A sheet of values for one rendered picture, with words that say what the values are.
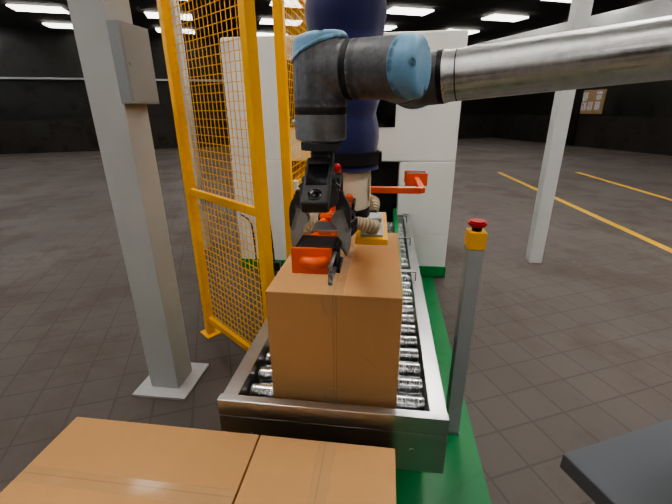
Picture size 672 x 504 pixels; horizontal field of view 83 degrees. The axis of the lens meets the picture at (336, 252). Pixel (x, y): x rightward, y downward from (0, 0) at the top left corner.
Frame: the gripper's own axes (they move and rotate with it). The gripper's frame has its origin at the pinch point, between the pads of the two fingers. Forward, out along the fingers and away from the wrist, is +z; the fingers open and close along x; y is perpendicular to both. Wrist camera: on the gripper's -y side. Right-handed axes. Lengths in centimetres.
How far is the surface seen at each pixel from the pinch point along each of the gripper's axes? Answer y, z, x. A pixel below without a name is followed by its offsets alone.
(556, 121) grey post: 303, -13, -157
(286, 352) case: 29, 45, 16
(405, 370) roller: 51, 66, -22
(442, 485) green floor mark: 49, 119, -40
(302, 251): -4.9, -1.6, 2.5
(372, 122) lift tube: 55, -21, -7
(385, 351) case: 29, 42, -14
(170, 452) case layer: 6, 65, 45
